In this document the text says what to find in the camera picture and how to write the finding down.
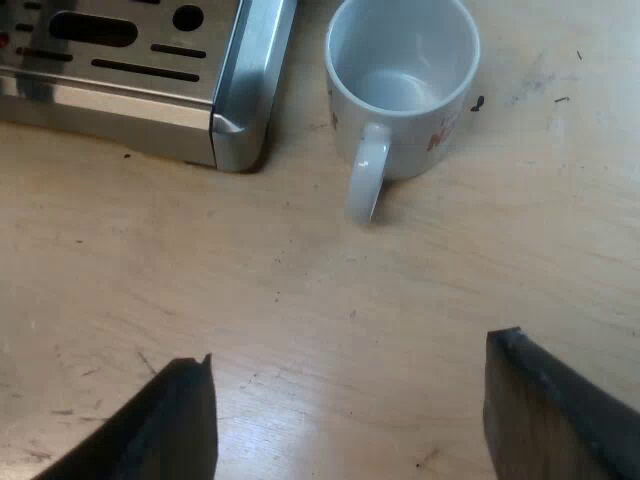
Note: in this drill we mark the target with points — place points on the steel espresso machine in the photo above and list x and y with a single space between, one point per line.
150 75

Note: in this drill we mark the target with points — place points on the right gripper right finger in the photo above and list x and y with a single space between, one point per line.
545 425

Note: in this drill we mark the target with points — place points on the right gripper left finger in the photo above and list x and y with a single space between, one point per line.
160 430

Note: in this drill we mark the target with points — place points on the white mug with red and black print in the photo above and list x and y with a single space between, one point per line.
400 100

